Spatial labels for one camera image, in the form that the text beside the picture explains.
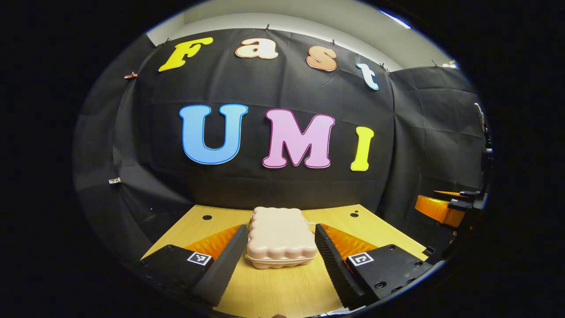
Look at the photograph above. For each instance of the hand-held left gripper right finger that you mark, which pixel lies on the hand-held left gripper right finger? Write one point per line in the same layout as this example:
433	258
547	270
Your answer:
335	269

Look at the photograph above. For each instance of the copper metal clip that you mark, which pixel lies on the copper metal clip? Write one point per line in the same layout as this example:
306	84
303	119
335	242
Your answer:
130	76

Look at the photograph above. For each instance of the black backdrop cloth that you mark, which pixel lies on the black backdrop cloth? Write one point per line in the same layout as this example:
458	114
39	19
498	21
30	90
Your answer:
265	185

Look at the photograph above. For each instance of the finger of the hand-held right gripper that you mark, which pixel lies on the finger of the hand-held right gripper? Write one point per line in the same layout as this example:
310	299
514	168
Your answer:
437	210
459	194

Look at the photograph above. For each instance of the pink suitcase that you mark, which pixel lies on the pink suitcase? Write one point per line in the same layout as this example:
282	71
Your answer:
280	238

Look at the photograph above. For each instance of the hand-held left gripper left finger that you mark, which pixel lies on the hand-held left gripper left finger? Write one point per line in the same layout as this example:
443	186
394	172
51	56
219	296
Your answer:
225	269

